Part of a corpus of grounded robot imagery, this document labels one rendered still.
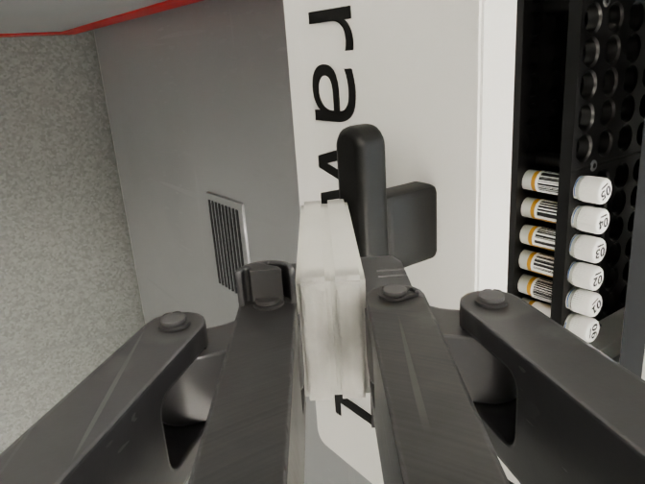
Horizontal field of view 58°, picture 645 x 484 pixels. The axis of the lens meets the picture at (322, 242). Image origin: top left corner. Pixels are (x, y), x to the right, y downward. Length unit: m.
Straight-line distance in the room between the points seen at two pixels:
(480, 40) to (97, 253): 0.98
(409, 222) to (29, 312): 0.97
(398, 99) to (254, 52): 0.35
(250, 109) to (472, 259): 0.40
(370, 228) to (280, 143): 0.35
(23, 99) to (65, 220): 0.21
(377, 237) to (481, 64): 0.06
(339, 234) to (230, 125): 0.47
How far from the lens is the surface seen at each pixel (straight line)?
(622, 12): 0.32
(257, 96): 0.56
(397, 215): 0.20
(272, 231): 0.58
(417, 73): 0.21
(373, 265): 0.15
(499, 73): 0.20
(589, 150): 0.31
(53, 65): 1.07
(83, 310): 1.15
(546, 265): 0.32
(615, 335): 0.40
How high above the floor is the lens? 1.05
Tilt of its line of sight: 52 degrees down
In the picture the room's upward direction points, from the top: 110 degrees clockwise
